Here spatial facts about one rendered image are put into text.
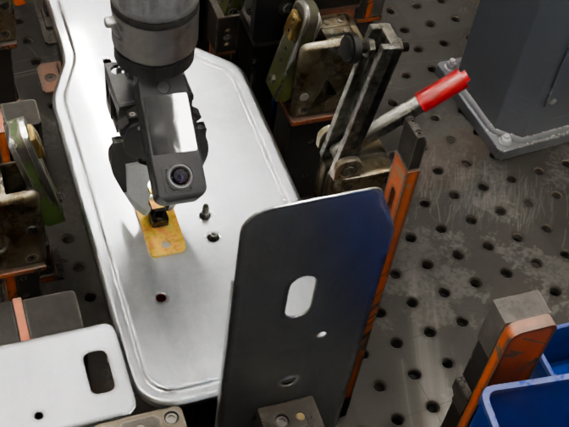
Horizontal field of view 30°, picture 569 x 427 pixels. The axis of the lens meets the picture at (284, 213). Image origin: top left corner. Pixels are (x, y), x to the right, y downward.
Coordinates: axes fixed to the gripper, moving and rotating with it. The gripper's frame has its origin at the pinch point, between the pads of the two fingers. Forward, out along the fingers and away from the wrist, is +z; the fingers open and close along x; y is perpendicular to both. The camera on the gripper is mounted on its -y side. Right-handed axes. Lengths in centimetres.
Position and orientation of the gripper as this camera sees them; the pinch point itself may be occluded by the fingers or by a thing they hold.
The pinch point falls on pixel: (158, 207)
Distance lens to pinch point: 107.5
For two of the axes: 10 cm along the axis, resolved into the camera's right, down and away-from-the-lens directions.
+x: -9.4, 1.9, -2.8
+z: -1.0, 6.5, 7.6
